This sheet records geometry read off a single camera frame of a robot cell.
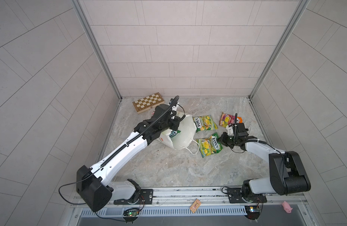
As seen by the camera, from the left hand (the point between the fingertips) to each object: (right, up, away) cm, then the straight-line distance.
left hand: (181, 115), depth 74 cm
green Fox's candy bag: (+18, -19, +13) cm, 29 cm away
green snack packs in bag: (-5, -12, +15) cm, 19 cm away
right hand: (+23, -16, +16) cm, 32 cm away
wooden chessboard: (-26, +8, +35) cm, 44 cm away
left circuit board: (-24, -46, -9) cm, 52 cm away
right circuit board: (+35, -47, -6) cm, 59 cm away
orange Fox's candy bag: (+32, -5, +25) cm, 41 cm away
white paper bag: (+4, -9, +15) cm, 18 cm away
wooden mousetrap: (+7, -44, -6) cm, 45 cm away
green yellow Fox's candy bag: (+17, -7, +24) cm, 30 cm away
